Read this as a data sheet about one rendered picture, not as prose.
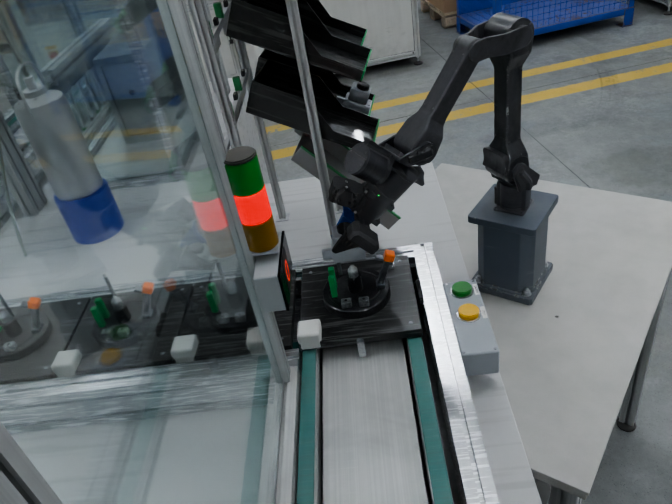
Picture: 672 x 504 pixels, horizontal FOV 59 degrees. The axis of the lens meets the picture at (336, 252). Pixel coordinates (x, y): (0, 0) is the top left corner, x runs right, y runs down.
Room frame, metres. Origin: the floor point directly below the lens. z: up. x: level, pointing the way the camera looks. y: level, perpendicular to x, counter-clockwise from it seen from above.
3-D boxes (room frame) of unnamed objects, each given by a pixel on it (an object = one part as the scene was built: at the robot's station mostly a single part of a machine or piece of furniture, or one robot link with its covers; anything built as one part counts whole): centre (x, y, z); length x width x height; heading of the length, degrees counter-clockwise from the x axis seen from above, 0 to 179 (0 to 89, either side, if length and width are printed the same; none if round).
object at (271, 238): (0.76, 0.11, 1.28); 0.05 x 0.05 x 0.05
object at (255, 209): (0.76, 0.11, 1.33); 0.05 x 0.05 x 0.05
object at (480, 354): (0.84, -0.23, 0.93); 0.21 x 0.07 x 0.06; 175
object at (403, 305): (0.94, -0.03, 0.96); 0.24 x 0.24 x 0.02; 85
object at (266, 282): (0.76, 0.11, 1.29); 0.12 x 0.05 x 0.25; 175
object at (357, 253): (0.94, -0.02, 1.11); 0.08 x 0.04 x 0.07; 85
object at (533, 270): (1.03, -0.39, 0.96); 0.15 x 0.15 x 0.20; 49
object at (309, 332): (0.85, 0.08, 0.97); 0.05 x 0.05 x 0.04; 85
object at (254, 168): (0.76, 0.11, 1.38); 0.05 x 0.05 x 0.05
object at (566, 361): (1.06, -0.35, 0.84); 0.90 x 0.70 x 0.03; 139
